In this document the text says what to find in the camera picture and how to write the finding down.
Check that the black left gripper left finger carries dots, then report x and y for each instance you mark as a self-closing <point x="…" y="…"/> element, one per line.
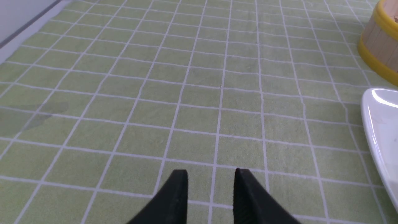
<point x="169" y="205"/>

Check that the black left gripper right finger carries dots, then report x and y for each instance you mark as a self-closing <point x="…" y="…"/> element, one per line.
<point x="253" y="205"/>

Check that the white square plate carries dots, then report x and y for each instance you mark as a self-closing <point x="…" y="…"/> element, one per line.
<point x="379" y="110"/>

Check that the green checkered table mat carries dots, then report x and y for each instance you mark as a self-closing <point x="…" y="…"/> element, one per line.
<point x="104" y="101"/>

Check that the bamboo steamer basket yellow rim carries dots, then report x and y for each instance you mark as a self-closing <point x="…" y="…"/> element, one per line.
<point x="378" y="44"/>

